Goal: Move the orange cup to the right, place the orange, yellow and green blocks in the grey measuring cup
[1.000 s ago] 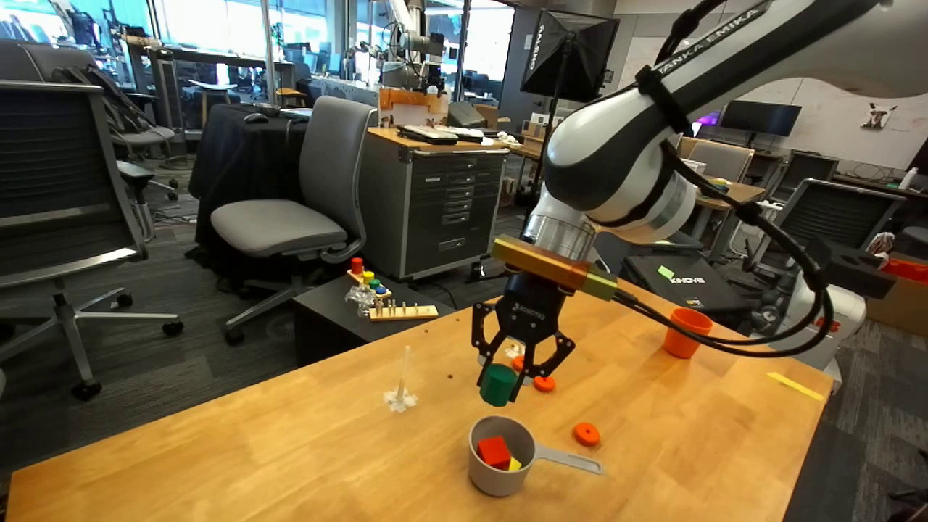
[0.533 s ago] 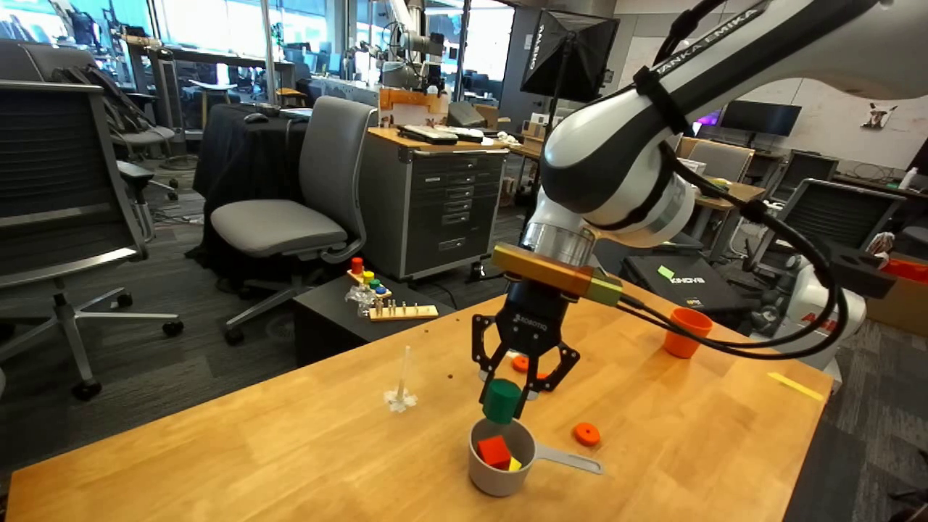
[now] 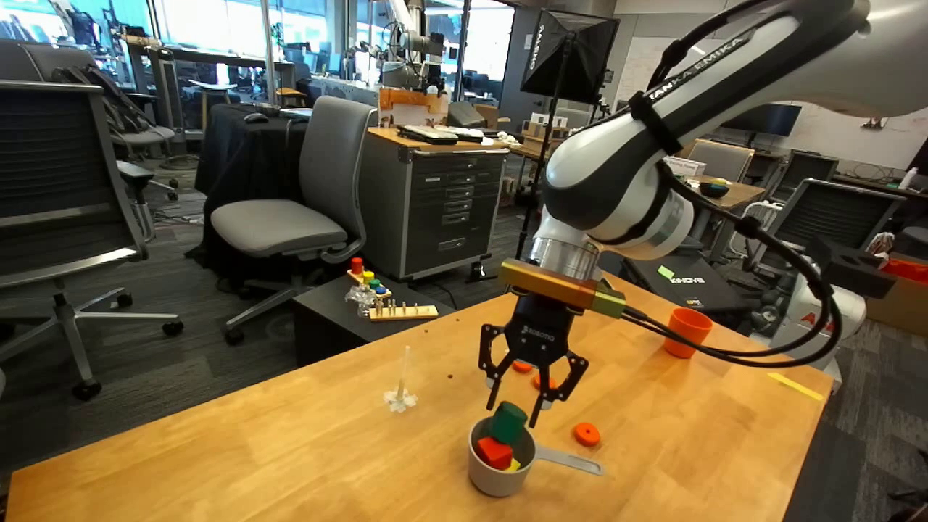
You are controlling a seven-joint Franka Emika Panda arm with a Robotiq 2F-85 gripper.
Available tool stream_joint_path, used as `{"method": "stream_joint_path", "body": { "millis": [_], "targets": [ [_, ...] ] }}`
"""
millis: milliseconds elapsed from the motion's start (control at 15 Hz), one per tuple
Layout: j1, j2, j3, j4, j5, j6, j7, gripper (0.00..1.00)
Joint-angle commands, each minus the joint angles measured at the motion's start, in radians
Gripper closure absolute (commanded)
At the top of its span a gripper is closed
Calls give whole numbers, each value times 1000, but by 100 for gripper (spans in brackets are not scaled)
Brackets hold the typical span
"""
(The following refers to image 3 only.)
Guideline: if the brown cardboard box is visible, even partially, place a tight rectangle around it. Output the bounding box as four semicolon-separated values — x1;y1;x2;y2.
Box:
869;273;928;340

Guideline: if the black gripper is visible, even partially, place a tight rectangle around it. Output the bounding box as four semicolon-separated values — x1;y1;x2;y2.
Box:
480;296;592;429

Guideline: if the orange plastic cup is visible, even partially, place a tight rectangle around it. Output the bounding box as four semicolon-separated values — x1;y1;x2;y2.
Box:
661;306;718;363

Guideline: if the gray measuring cup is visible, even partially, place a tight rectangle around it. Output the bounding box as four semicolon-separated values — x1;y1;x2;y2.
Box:
465;411;606;500

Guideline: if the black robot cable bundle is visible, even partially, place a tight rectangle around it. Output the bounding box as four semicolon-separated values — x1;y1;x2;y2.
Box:
605;157;847;371

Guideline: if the colourful stacking toy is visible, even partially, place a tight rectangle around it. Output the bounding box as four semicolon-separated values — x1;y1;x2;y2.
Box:
342;255;396;303

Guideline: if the gray padded swivel chair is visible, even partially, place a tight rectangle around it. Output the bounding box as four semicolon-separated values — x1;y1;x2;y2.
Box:
206;93;378;347

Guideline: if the yellow tape strip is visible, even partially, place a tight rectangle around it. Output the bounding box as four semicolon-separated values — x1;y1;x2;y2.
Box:
767;367;828;405

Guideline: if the orange cardboard box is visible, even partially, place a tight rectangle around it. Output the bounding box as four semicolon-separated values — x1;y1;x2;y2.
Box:
376;83;454;128

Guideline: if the clear white peg stand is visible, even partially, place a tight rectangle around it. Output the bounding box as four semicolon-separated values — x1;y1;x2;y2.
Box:
383;341;422;418

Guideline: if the black side table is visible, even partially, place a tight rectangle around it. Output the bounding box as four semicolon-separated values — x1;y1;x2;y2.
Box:
290;273;512;367

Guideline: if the dark draped cloth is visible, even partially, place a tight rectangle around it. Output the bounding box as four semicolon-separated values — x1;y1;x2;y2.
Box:
187;97;318;258

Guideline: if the black mesh office chair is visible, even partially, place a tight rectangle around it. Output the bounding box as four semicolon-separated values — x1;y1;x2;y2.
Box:
0;77;187;403

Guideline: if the orange cube block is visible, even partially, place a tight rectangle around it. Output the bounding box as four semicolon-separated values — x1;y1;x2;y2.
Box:
474;435;516;473

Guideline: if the white ABB robot base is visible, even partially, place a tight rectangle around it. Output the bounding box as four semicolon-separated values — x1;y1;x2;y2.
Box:
773;277;870;371

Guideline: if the gray drawer cabinet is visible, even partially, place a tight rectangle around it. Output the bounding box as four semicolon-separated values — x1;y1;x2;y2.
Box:
357;125;515;283

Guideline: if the wooden block strip toy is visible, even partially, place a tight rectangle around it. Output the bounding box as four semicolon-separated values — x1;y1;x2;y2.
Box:
367;302;441;324

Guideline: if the black softbox light stand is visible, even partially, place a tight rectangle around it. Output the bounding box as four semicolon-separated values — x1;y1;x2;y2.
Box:
512;9;622;264

